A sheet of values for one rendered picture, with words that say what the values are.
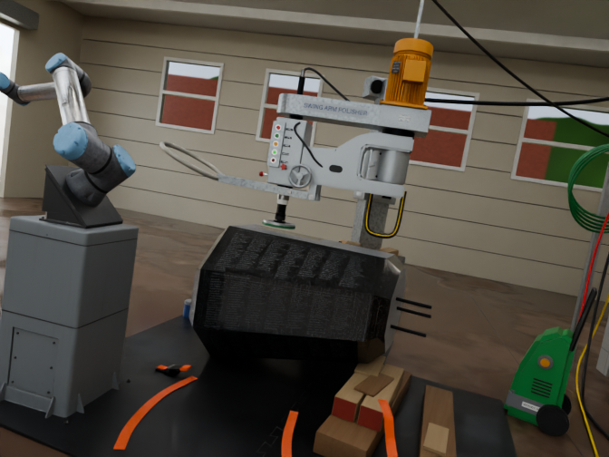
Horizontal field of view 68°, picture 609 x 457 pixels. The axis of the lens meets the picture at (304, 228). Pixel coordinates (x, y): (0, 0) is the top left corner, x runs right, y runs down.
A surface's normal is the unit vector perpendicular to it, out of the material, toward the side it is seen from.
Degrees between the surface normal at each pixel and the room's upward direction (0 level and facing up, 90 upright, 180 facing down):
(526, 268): 90
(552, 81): 90
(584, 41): 90
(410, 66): 90
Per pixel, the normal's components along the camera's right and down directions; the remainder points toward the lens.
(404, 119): -0.19, 0.07
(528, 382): -0.54, 0.00
